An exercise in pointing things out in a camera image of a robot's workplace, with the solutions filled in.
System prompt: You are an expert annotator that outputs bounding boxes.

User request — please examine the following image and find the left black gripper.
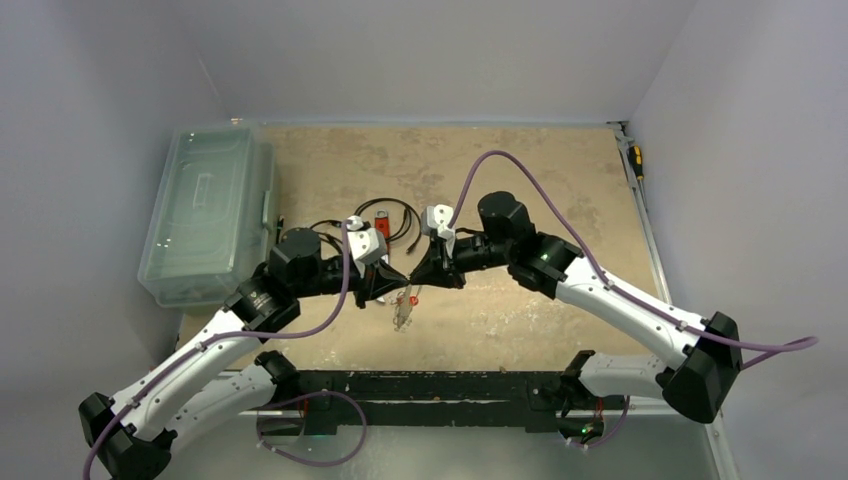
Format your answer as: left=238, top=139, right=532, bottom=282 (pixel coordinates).
left=293, top=256, right=409, bottom=308

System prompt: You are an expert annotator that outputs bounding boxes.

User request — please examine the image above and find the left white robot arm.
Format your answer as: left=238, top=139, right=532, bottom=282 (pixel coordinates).
left=78, top=216, right=409, bottom=479

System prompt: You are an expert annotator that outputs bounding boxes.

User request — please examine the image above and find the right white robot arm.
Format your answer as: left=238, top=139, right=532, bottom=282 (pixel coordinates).
left=410, top=191, right=742, bottom=424

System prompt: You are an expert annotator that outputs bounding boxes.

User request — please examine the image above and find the clear plastic storage box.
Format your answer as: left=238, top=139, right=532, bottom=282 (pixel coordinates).
left=137, top=124, right=277, bottom=309

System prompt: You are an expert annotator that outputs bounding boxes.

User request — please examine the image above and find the yellow black screwdriver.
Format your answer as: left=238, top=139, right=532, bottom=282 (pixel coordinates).
left=627, top=145, right=645, bottom=182

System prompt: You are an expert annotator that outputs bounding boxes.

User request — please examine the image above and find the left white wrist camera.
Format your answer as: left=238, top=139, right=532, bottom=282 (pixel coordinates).
left=345, top=215, right=388, bottom=268

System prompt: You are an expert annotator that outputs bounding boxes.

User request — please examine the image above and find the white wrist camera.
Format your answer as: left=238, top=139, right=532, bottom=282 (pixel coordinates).
left=345, top=215, right=388, bottom=268
left=421, top=204, right=456, bottom=258

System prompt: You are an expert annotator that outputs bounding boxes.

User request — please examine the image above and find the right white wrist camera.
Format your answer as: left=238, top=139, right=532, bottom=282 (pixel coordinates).
left=421, top=204, right=456, bottom=258

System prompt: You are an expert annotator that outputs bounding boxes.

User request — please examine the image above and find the red handled adjustable wrench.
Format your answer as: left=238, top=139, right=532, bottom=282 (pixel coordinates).
left=374, top=209, right=391, bottom=262

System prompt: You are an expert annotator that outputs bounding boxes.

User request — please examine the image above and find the black coiled cable right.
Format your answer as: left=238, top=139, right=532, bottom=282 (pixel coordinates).
left=351, top=197, right=424, bottom=256

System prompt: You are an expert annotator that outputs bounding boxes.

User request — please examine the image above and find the black coiled cable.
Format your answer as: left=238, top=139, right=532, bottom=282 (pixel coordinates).
left=351, top=197, right=424, bottom=256
left=307, top=220, right=352, bottom=256

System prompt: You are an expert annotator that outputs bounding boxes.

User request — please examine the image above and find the black coiled cable left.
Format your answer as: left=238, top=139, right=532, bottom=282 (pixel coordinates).
left=307, top=220, right=352, bottom=256

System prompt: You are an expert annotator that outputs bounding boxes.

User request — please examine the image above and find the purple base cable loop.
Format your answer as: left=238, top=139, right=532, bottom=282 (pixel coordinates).
left=255, top=389, right=368, bottom=467

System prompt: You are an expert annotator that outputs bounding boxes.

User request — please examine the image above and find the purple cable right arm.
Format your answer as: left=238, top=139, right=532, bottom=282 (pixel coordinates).
left=450, top=150, right=819, bottom=352

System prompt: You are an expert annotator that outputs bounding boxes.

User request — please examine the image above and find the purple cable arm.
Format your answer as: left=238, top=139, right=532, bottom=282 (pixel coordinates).
left=82, top=225, right=354, bottom=480
left=450, top=150, right=819, bottom=352

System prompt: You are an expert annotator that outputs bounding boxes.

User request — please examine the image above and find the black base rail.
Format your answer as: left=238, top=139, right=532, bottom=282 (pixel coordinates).
left=270, top=370, right=624, bottom=435

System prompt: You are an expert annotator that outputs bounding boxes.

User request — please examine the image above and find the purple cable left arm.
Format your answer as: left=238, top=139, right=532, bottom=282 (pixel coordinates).
left=82, top=225, right=354, bottom=480

